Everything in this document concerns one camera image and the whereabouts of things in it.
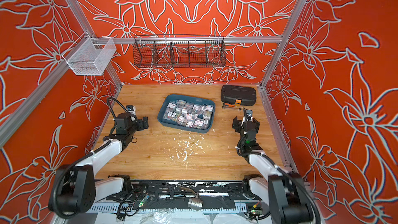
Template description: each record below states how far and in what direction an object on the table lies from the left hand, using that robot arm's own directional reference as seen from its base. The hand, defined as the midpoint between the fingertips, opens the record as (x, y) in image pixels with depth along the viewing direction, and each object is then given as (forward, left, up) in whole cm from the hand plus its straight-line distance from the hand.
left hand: (139, 117), depth 89 cm
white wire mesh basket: (+27, +33, +22) cm, 49 cm away
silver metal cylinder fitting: (-39, -36, -7) cm, 54 cm away
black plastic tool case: (+25, -62, -4) cm, 67 cm away
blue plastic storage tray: (+9, -26, -5) cm, 28 cm away
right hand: (+2, -62, +3) cm, 62 cm away
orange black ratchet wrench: (+18, -54, -8) cm, 58 cm away
